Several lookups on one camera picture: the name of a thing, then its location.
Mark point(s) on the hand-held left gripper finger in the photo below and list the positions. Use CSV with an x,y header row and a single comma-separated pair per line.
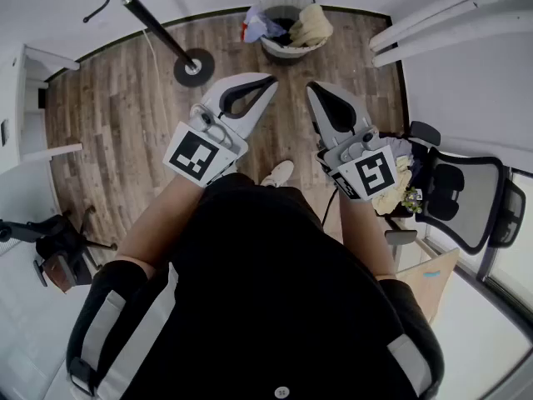
x,y
233,82
256,113

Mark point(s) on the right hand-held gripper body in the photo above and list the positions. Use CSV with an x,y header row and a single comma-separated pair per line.
x,y
370,173

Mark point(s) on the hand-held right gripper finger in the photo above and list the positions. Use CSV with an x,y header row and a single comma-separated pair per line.
x,y
322,123
354,111

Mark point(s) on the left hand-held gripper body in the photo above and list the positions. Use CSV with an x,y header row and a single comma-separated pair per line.
x,y
191,156

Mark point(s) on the pale cream floral clothes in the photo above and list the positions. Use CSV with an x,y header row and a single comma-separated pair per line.
x,y
393,198

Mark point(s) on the grey-blue garment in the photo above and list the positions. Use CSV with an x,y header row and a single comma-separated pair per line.
x,y
397,150

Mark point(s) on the lavender blue garment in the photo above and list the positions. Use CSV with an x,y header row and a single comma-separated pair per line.
x,y
258,25

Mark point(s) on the black garment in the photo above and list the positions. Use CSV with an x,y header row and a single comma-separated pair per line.
x,y
285,27

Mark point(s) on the black coat rack stand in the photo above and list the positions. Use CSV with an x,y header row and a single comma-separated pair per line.
x,y
166,41

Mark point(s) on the cream yellow garment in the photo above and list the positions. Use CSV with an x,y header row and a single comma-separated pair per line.
x,y
310,25

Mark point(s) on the person's left forearm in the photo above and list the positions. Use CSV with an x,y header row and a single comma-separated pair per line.
x,y
158,223

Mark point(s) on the person's right forearm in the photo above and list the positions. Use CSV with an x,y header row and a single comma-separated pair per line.
x,y
362,231

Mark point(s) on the white laundry basket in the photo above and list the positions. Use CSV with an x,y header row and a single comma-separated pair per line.
x,y
287,51

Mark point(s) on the person's right white shoe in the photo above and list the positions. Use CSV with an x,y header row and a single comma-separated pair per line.
x,y
278,173

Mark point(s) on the black mesh office chair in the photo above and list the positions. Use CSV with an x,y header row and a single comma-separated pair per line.
x,y
470,190

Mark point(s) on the light wooden board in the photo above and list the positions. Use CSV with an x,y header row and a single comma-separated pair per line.
x,y
433,281

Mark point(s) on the white bar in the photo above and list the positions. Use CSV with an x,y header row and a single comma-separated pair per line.
x,y
458,41
458,15

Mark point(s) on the person's black clothing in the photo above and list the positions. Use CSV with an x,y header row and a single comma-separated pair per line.
x,y
258,286

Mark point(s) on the black brown office chair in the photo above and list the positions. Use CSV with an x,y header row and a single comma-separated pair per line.
x,y
62,240

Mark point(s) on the white desk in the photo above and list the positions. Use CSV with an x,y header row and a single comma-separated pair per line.
x,y
54,58

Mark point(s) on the small dark desk object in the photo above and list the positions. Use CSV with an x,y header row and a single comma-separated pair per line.
x,y
5,132

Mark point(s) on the grey chest harness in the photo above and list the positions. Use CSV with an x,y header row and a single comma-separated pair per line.
x,y
100,327

